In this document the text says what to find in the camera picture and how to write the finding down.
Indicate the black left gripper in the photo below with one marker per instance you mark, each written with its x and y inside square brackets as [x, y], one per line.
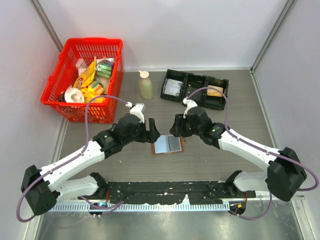
[153, 133]

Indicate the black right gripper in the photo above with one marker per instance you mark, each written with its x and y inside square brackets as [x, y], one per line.
[178, 129]

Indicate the brown leather card holder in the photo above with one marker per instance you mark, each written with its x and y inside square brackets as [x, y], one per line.
[168, 144]

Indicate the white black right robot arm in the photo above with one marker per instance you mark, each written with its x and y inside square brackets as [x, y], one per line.
[281, 173]

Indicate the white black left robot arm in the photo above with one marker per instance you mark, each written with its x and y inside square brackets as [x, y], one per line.
[44, 187]

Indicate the white card stack in tray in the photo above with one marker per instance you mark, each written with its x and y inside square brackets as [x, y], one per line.
[173, 87]

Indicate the gold card stack in tray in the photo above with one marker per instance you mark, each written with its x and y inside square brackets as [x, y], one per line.
[214, 91]

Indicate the green liquid squeeze bottle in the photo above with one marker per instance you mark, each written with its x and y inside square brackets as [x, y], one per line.
[145, 85]

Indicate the black three-compartment tray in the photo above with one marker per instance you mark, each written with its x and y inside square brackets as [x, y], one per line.
[217, 103]

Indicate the yellow boxed snack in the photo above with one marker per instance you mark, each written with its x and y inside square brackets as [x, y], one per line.
[89, 93]

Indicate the green sponge pack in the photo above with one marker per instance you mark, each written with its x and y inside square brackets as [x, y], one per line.
[104, 69]

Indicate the red plastic shopping basket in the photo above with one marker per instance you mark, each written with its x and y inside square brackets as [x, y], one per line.
[76, 55]

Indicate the yellow snack bag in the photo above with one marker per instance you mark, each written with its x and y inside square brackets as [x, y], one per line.
[87, 77]

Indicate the white tape roll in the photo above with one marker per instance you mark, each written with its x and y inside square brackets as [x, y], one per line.
[73, 95]

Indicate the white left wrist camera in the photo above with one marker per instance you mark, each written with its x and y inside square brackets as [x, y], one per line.
[137, 110]

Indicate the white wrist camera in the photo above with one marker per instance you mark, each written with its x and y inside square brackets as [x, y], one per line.
[189, 104]
[137, 110]

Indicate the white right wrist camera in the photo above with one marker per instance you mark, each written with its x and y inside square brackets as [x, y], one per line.
[189, 104]

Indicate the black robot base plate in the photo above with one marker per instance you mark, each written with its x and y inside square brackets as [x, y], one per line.
[170, 192]

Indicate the aluminium front rail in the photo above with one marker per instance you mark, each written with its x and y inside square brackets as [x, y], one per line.
[95, 206]

